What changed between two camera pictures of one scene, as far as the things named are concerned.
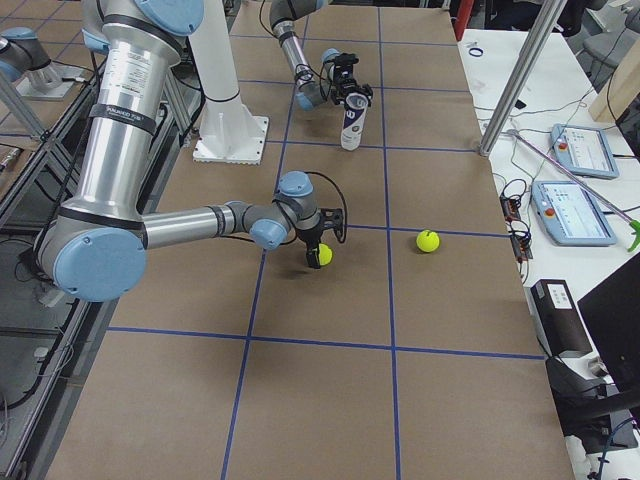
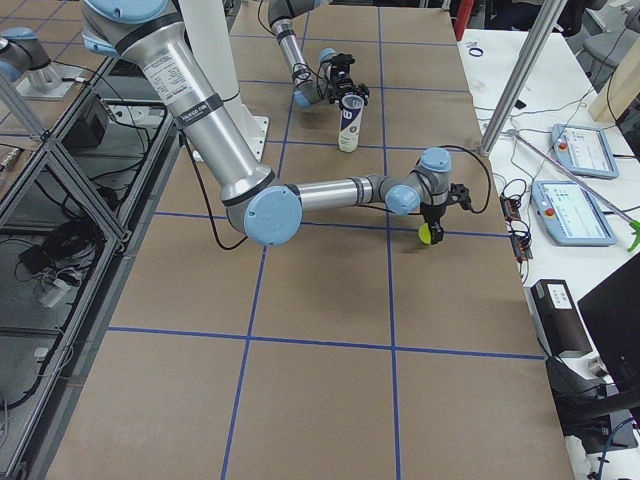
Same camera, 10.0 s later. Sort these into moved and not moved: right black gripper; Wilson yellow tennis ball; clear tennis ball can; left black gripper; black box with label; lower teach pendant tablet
Moved: right black gripper; Wilson yellow tennis ball
Not moved: left black gripper; lower teach pendant tablet; clear tennis ball can; black box with label
